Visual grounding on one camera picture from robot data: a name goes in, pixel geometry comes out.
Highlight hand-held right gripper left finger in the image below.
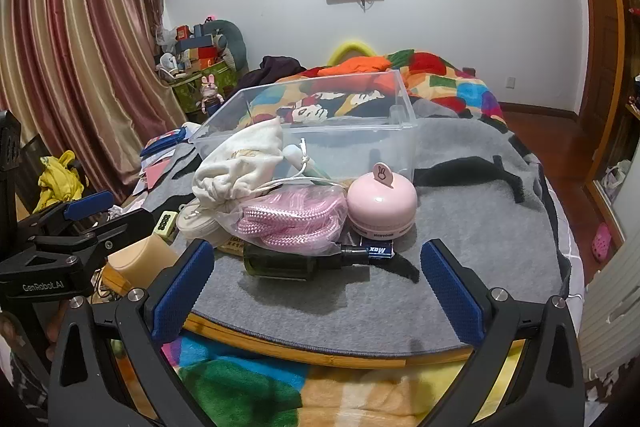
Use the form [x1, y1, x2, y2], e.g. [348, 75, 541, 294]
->
[47, 238, 216, 427]

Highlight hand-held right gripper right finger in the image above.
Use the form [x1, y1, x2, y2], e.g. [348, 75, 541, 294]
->
[420, 239, 586, 427]

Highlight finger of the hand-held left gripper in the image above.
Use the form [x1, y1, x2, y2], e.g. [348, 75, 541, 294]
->
[17, 191, 115, 239]
[30, 208, 157, 269]

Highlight beige cylinder candle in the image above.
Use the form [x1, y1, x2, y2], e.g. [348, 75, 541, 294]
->
[106, 237, 176, 290]

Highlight white round tin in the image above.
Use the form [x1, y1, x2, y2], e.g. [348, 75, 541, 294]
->
[176, 202, 226, 245]

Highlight dark green spray bottle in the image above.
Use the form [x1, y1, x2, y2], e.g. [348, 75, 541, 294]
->
[243, 241, 371, 280]

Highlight pink round bunny case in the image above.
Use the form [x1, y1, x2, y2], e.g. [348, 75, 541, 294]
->
[346, 162, 418, 239]

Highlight white drawstring cloth pouch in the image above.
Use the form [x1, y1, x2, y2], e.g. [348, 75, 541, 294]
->
[191, 117, 286, 214]

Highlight pink rope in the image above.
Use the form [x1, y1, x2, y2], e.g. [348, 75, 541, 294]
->
[227, 184, 351, 258]

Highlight clear plastic storage box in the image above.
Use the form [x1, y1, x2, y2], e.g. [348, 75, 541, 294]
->
[189, 69, 418, 188]

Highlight yellow cloth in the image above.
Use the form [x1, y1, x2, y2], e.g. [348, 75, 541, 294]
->
[32, 150, 86, 214]

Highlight pink paper sheet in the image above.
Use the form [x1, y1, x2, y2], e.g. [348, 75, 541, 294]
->
[142, 157, 176, 188]

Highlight grey round mat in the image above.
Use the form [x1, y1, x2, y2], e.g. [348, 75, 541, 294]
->
[135, 109, 571, 355]

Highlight blue black battery pack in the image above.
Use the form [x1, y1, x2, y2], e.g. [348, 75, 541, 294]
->
[357, 234, 399, 261]

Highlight blue notebook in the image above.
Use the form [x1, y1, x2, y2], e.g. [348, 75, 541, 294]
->
[140, 124, 188, 158]

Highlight green storage box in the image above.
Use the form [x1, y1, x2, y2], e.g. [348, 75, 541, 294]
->
[170, 59, 241, 112]

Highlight pink bunny toy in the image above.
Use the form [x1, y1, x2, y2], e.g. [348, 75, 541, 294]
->
[199, 74, 223, 115]

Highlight pink clog shoe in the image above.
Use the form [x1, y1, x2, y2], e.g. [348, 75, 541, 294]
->
[591, 222, 613, 263]

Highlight white ribbed panel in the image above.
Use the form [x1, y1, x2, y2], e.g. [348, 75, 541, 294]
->
[577, 237, 640, 388]

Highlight striped red gold curtains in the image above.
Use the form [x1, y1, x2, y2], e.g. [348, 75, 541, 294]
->
[0, 0, 186, 208]

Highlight small white teal bottle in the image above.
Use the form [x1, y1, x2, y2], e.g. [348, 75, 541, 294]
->
[282, 144, 333, 182]

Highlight stack of colourful boxes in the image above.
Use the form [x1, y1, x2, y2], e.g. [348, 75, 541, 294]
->
[172, 24, 236, 72]

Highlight white plastic bag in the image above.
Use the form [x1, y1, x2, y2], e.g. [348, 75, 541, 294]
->
[602, 159, 633, 198]

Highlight grey green bolster pillow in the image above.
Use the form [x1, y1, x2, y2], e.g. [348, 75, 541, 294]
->
[202, 19, 249, 72]

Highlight dark purple cloth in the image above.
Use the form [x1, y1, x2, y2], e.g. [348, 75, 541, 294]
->
[240, 55, 306, 95]

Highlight orange cloth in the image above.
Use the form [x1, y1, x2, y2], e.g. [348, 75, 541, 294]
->
[317, 55, 393, 78]

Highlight yellow hoop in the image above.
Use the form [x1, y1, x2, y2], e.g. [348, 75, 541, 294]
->
[327, 39, 386, 65]

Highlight wooden wardrobe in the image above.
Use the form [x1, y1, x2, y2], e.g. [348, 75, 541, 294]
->
[572, 0, 640, 248]

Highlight black cloth strap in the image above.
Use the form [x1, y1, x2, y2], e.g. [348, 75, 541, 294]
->
[414, 155, 526, 208]

